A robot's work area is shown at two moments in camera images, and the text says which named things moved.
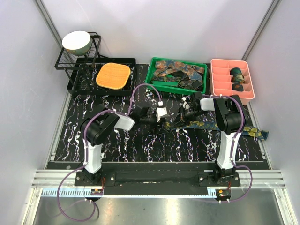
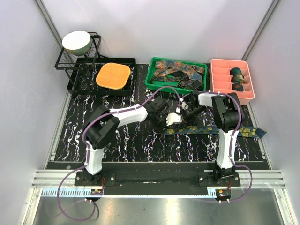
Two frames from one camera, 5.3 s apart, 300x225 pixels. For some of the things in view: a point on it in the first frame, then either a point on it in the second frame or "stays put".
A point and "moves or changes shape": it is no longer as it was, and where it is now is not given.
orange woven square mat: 113,76 stays put
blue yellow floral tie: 203,125 moves or changes shape
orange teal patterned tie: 163,67 stays put
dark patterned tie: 183,80 stays put
